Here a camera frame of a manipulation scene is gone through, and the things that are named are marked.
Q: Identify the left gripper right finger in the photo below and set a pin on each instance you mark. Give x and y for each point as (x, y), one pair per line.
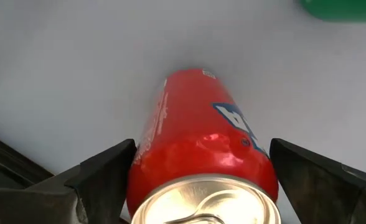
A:
(320, 193)

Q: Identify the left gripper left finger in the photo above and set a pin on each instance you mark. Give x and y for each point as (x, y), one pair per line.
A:
(92, 186)

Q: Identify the red Fanta can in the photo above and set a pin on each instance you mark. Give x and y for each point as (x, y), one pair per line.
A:
(201, 140)

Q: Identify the green Sprite can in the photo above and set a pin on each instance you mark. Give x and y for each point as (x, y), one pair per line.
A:
(341, 9)

